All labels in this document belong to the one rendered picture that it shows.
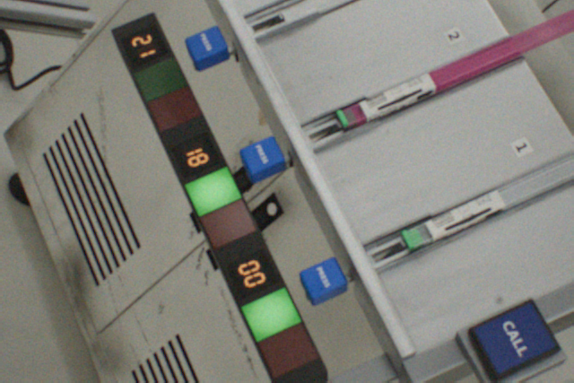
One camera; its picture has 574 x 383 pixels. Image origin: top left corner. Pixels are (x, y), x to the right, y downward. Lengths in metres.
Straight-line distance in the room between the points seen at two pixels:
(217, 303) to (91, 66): 0.39
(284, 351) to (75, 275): 0.76
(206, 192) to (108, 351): 0.66
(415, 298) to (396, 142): 0.13
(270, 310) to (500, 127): 0.23
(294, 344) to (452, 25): 0.29
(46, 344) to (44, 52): 0.58
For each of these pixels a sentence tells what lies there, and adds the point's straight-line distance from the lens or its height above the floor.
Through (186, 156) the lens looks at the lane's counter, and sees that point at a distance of 0.89.
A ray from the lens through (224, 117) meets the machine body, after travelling 1.35.
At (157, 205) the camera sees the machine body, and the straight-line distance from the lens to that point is 1.43.
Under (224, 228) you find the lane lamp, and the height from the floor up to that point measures 0.65.
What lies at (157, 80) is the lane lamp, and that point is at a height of 0.65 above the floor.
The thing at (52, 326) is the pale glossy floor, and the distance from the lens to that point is 1.62.
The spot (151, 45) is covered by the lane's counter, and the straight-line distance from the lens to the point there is 0.94.
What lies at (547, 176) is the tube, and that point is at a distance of 0.87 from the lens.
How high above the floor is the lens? 1.16
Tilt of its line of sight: 32 degrees down
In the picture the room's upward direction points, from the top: 49 degrees clockwise
